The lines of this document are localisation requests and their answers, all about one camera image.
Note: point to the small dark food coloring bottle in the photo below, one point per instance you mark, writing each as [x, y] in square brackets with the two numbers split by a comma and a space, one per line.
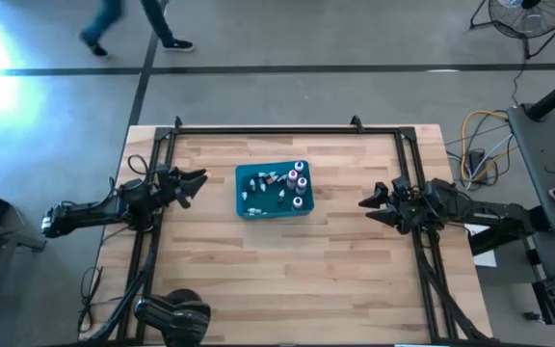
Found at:
[281, 195]

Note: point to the black floor fan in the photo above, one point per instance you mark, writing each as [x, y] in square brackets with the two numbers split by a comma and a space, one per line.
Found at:
[528, 19]

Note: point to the black glossy desk lamp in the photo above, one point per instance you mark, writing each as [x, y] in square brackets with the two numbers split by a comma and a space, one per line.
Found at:
[176, 318]

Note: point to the black power adapter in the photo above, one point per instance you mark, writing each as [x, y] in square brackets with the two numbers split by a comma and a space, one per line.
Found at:
[476, 161]

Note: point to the black desk beam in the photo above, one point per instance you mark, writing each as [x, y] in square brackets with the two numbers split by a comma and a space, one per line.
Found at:
[494, 243]

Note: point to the white paper sheet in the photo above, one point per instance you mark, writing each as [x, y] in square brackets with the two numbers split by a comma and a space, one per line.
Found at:
[487, 260]

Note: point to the black aluminium table frame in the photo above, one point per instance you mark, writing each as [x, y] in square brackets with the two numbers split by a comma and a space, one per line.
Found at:
[282, 130]

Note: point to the large blue food coloring bottle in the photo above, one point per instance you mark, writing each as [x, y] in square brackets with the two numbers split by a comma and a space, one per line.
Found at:
[298, 167]

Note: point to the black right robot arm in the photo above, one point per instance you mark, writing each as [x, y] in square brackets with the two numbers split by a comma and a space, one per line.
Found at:
[489, 212]

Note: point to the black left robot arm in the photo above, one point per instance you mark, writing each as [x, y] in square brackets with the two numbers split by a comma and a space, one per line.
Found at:
[89, 214]

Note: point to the grey desk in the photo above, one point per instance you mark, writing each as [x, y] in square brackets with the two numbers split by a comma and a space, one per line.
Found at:
[542, 154]

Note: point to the large pink food coloring bottle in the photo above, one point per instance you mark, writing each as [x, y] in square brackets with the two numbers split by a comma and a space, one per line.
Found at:
[292, 177]

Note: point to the black caster wheel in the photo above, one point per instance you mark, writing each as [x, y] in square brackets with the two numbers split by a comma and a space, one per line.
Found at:
[530, 316]

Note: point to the person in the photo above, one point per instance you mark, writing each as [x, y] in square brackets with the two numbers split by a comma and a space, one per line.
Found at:
[157, 24]

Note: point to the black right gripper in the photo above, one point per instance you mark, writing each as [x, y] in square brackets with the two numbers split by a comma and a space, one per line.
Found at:
[414, 205]

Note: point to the teal plastic bin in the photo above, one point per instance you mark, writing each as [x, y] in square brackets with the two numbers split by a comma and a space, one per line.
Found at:
[268, 202]

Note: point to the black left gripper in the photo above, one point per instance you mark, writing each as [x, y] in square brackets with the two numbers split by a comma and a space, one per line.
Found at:
[169, 185]

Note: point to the grey metal stand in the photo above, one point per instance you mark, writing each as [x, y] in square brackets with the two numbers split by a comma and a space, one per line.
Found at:
[7, 236]

